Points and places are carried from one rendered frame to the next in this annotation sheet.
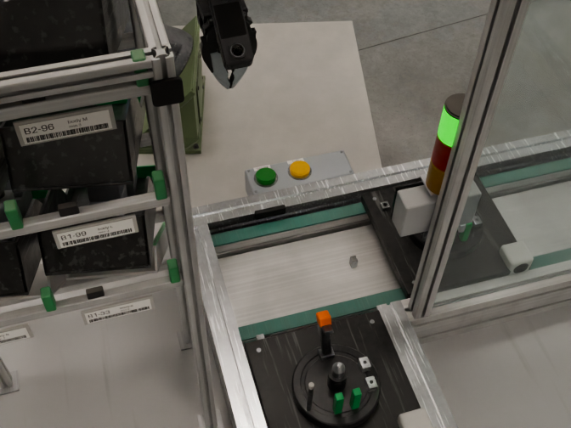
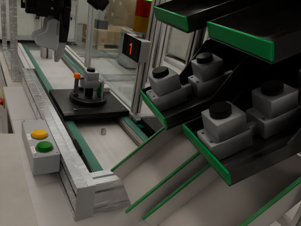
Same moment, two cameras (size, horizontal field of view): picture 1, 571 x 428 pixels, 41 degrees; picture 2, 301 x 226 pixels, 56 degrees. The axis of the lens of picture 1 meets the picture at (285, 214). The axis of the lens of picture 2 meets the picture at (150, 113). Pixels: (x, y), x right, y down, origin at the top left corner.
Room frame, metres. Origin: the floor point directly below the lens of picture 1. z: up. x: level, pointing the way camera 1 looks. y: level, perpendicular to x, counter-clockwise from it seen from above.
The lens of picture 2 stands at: (0.93, 0.73, 1.40)
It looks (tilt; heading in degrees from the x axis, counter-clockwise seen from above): 24 degrees down; 254
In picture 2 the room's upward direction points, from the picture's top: 10 degrees clockwise
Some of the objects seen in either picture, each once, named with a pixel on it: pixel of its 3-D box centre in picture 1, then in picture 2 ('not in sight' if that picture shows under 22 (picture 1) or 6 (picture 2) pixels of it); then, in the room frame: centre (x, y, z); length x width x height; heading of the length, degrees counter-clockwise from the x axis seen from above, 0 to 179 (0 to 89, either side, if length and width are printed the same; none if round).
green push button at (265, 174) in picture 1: (265, 177); (44, 147); (1.00, 0.04, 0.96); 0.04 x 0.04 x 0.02
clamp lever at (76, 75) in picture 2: not in sight; (78, 83); (0.93, -0.28, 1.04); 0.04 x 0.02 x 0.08; 18
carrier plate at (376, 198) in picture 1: (442, 230); (88, 102); (0.89, -0.30, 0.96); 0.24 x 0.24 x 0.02; 18
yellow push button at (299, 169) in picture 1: (299, 171); (39, 135); (1.03, -0.03, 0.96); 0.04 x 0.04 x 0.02
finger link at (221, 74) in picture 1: (217, 61); (49, 41); (0.99, 0.12, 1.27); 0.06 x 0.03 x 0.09; 18
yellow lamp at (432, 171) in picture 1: (445, 171); (140, 23); (0.74, -0.23, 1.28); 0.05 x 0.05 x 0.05
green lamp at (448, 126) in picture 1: (459, 122); not in sight; (0.74, -0.23, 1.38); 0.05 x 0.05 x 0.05
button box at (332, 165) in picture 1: (299, 181); (39, 144); (1.03, -0.03, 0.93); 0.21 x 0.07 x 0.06; 108
